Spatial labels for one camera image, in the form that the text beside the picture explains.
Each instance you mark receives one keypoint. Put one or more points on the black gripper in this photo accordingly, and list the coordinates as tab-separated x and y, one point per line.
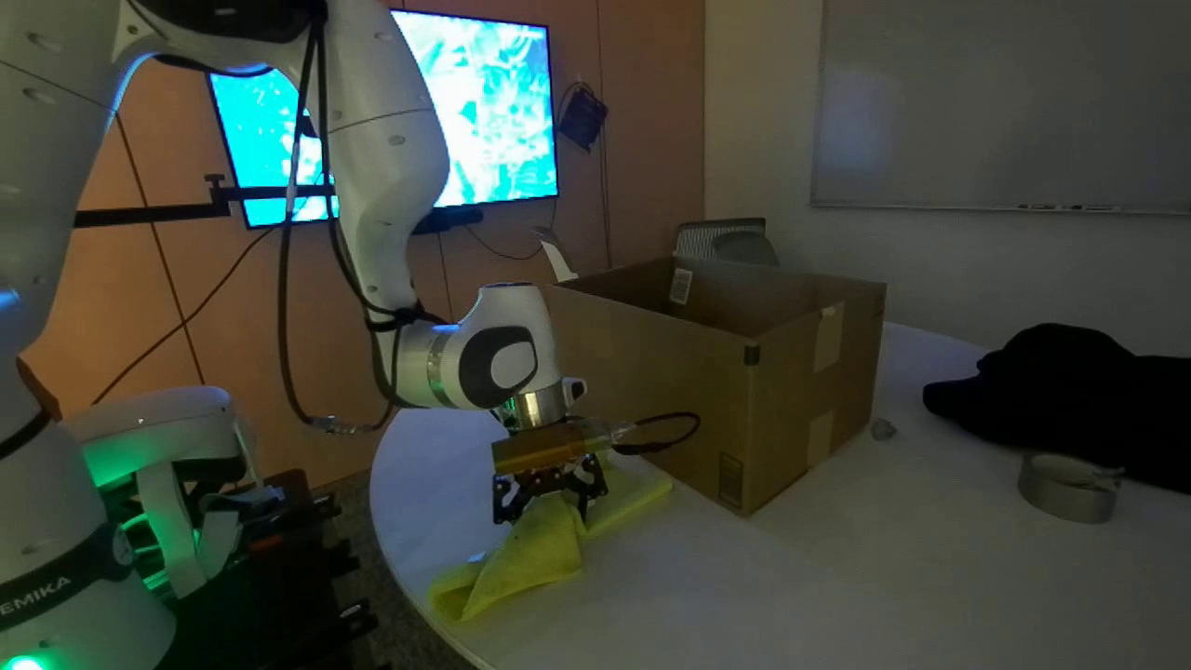
551	485

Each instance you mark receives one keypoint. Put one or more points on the yellow towel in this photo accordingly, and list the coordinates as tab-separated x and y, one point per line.
535	558

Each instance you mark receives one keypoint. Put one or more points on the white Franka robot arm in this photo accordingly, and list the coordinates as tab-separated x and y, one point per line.
75	495

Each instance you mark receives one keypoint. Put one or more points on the large open cardboard box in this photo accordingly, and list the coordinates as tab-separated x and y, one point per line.
721	383

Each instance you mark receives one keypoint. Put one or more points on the black robot stand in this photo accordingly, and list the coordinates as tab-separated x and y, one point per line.
274	580

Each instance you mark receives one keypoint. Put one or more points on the grey chair backrest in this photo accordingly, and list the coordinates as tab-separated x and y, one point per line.
726	242

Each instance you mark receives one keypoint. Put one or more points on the small grey cap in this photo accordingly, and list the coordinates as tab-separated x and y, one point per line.
885	430

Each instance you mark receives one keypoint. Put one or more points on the grey tape roll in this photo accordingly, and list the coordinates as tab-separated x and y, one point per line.
1054	495

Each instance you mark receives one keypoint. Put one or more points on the black cloth garment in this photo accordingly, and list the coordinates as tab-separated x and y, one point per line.
1082	397

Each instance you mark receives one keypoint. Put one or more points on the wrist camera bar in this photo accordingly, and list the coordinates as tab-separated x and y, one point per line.
551	446

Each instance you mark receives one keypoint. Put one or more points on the black wall device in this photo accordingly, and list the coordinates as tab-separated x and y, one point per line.
581	111

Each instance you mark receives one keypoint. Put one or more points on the wall mounted tv screen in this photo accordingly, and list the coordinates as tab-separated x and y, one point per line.
495	111

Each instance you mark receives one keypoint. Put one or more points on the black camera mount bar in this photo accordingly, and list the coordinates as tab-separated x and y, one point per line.
152	213

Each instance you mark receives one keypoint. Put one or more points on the wall whiteboard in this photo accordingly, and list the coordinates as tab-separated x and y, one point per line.
1008	99

